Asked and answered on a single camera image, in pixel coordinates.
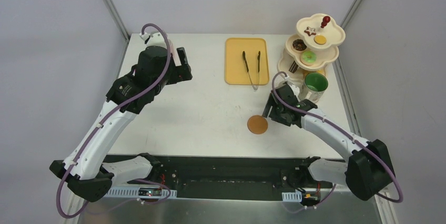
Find orange round coaster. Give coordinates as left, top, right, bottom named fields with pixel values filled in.
left=247, top=115, right=268, bottom=135

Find floral mug with green inside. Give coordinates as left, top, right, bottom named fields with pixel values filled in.
left=298, top=73, right=328, bottom=104

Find chocolate cake slice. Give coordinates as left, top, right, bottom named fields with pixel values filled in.
left=288, top=61, right=299, bottom=74

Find metal tongs with black tips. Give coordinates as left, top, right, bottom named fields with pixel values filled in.
left=242, top=51, right=261, bottom=91

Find green frosted donut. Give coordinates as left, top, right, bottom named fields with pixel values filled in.
left=300, top=50, right=317, bottom=66

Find chocolate sprinkled donut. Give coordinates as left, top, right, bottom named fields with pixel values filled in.
left=292, top=39, right=307, bottom=52

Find round yellow biscuit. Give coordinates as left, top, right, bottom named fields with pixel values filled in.
left=313, top=35, right=327, bottom=45

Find star-shaped chocolate cookie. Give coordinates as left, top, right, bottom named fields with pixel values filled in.
left=304, top=26, right=317, bottom=36

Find pink mug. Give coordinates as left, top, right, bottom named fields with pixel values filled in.
left=146, top=32, right=180, bottom=66

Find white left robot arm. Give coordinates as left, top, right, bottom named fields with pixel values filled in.
left=49, top=46, right=192, bottom=202

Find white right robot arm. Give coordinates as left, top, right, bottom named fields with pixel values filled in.
left=263, top=84, right=403, bottom=202

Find yellow plastic tray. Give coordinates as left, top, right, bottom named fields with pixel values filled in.
left=225, top=37, right=270, bottom=86

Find cream three-tier cake stand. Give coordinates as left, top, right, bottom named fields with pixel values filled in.
left=277, top=13, right=346, bottom=82

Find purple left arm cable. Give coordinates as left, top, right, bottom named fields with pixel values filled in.
left=56, top=23, right=173, bottom=220

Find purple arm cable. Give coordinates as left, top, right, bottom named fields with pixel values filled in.
left=56, top=23, right=173, bottom=220
left=271, top=72, right=404, bottom=204

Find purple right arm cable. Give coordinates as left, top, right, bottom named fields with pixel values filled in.
left=271, top=72, right=404, bottom=204

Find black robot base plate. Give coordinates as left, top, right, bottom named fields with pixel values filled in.
left=104, top=155, right=349, bottom=201

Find right white slotted cable duct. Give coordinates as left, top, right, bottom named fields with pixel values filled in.
left=281, top=191, right=302, bottom=202

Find left aluminium frame post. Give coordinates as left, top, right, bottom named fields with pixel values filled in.
left=103, top=0, right=130, bottom=43

